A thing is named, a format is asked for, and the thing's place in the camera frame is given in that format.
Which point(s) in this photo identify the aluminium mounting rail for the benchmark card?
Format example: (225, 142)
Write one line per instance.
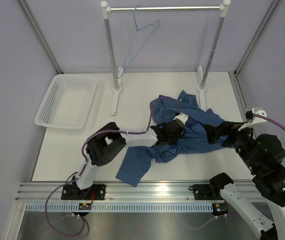
(116, 192)

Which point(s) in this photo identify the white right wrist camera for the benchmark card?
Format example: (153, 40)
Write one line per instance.
(254, 118)

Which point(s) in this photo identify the white plastic basket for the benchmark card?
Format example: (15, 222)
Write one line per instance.
(67, 102)

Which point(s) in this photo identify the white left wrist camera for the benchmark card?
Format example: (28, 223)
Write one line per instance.
(182, 117)

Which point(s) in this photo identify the white slotted cable duct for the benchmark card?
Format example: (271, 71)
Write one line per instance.
(101, 207)

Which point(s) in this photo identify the white and silver clothes rack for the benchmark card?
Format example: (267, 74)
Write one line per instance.
(163, 49)

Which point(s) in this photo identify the aluminium frame post left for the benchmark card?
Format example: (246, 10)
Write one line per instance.
(24, 6)

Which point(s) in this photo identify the aluminium frame post right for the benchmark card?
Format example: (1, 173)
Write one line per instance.
(274, 4)

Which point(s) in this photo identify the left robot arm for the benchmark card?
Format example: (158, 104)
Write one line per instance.
(103, 146)

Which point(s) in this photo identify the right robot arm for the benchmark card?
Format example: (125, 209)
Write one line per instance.
(271, 186)

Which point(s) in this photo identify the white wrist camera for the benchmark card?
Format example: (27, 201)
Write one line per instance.
(182, 117)
(254, 118)

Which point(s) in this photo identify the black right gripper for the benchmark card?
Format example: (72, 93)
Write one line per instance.
(213, 132)

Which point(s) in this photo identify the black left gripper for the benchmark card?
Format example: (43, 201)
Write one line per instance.
(173, 142)

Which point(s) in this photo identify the aluminium frame post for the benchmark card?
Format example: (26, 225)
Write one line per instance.
(274, 4)
(24, 6)

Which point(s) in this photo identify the light blue wire hanger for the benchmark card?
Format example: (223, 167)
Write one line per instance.
(140, 39)

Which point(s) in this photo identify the blue plaid shirt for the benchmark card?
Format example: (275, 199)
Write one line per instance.
(137, 160)

